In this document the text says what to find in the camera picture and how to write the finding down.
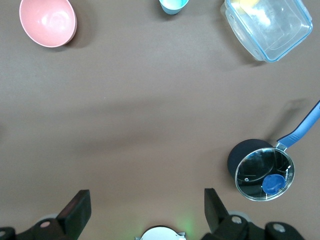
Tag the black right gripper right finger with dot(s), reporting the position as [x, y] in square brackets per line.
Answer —
[217, 220]

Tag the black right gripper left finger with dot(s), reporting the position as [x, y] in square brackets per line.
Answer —
[72, 217]

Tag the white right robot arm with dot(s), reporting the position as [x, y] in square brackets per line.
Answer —
[160, 235]

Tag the glass lid blue knob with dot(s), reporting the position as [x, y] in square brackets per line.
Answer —
[255, 175]

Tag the brown table cover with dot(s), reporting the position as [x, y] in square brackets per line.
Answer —
[150, 100]

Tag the clear plastic food container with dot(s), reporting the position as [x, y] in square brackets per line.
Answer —
[275, 37]

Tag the pink bowl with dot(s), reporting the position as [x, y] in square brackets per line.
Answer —
[47, 22]

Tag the blue plastic cup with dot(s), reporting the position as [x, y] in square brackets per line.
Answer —
[172, 7]

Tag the yellow round food piece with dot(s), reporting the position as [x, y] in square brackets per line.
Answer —
[250, 2]

